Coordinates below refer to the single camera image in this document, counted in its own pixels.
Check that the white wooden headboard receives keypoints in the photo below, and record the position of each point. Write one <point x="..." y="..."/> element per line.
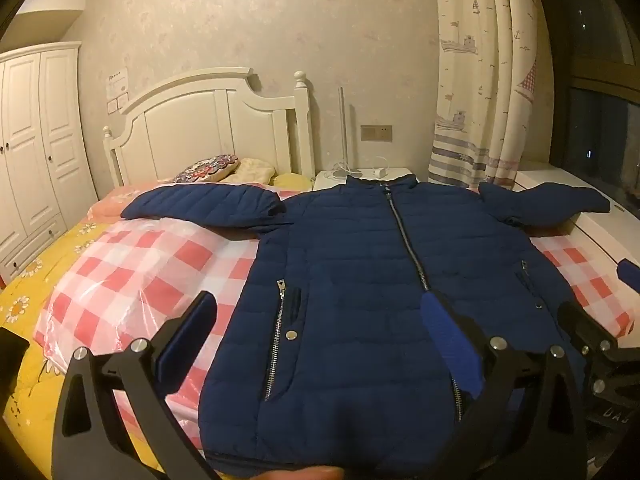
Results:
<point x="209" y="112"/>

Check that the white charger with cable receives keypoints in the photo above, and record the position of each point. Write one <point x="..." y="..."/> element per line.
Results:
<point x="380" y="168"/>

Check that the cream quilted pillow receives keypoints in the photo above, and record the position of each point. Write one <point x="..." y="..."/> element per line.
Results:
<point x="251" y="171"/>

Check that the yellow pillow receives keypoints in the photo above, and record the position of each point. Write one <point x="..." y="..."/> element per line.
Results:
<point x="292" y="182"/>

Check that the red white checkered blanket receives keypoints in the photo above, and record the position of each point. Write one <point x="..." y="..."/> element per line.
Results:
<point x="185" y="259"/>

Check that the white nightstand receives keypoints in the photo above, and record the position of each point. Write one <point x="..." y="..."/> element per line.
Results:
<point x="325" y="180"/>

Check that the navy blue puffer jacket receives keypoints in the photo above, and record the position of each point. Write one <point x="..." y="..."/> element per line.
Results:
<point x="326" y="360"/>

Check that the dark window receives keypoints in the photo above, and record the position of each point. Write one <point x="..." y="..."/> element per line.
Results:
<point x="595" y="60"/>

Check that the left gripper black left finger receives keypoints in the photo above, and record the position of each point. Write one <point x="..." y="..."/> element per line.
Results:
<point x="90" y="440"/>

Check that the paper notice on wall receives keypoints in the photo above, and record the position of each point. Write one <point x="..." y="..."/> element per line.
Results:
<point x="117" y="91"/>

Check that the slim desk lamp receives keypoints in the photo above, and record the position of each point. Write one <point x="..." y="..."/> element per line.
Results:
<point x="342" y="169"/>

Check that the white window bench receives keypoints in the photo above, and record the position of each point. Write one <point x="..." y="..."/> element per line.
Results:
<point x="608" y="238"/>

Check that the colourful patterned pillow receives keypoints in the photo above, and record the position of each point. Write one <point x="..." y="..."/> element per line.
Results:
<point x="212" y="169"/>

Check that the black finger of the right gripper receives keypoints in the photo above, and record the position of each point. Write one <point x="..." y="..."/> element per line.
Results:
<point x="629" y="273"/>
<point x="586" y="334"/>

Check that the white wardrobe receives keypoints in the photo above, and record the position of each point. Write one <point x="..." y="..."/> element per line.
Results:
<point x="46" y="183"/>

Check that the boat print curtain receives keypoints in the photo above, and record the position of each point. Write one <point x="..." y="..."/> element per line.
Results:
<point x="486" y="90"/>

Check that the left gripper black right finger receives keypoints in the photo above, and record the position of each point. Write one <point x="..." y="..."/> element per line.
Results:
<point x="526" y="419"/>

